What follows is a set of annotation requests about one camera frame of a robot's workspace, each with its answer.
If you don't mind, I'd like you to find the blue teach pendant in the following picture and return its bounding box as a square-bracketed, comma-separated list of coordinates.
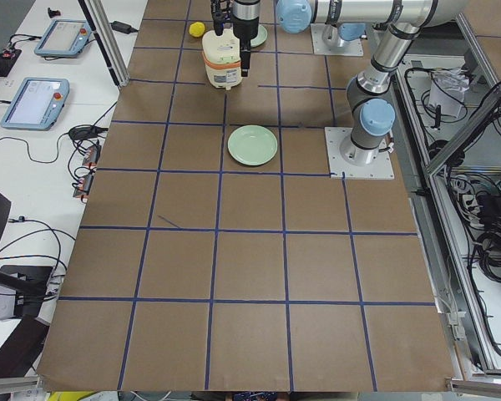
[0, 77, 70, 131]
[34, 19, 92, 58]

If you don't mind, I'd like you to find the white arm base plate second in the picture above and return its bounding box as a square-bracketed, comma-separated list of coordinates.
[325, 127, 395, 180]

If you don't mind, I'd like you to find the black gripper pressing arm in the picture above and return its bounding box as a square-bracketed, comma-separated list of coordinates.
[210, 0, 261, 77]

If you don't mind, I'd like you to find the green plate near moving arm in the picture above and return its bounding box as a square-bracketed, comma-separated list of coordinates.
[250, 24, 268, 48]

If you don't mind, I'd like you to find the aluminium frame post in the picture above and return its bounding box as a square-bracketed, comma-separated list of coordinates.
[78, 0, 130, 88]

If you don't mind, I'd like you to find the white rice cooker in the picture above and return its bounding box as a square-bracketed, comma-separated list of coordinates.
[202, 28, 242, 90]

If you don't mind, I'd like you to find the green plate near still arm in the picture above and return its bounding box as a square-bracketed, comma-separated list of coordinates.
[228, 125, 278, 166]

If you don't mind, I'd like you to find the blue teach pendant far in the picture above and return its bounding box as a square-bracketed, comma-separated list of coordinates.
[34, 19, 92, 58]

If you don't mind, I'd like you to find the blue teach pendant near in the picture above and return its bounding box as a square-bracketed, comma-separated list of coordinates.
[0, 77, 70, 131]

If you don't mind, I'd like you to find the white arm base plate first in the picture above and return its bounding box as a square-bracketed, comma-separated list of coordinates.
[311, 23, 366, 57]

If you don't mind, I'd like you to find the yellow toy pepper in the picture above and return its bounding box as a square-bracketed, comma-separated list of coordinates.
[188, 22, 206, 38]

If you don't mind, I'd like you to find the black power adapter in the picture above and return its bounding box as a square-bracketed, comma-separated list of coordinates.
[110, 21, 139, 34]

